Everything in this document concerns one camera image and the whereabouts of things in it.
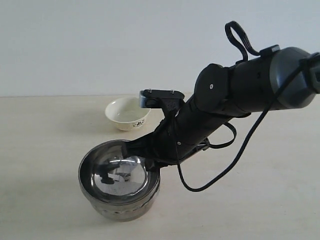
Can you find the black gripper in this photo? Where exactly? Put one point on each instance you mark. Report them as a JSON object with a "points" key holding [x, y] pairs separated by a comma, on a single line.
{"points": [[176, 138]]}

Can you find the plain stainless steel bowl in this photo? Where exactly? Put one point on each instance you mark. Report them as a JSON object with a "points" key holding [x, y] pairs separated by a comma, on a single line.
{"points": [[107, 176]]}

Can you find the white ceramic floral bowl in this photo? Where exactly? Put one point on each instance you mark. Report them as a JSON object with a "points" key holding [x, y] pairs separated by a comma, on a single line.
{"points": [[126, 114]]}

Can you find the dimpled stainless steel bowl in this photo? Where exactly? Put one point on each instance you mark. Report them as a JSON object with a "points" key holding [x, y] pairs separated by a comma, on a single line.
{"points": [[129, 211]]}

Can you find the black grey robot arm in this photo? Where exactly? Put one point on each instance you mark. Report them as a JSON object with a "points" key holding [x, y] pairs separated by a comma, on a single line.
{"points": [[284, 79]]}

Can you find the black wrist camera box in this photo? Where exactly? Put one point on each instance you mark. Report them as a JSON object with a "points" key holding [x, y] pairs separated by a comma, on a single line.
{"points": [[160, 99]]}

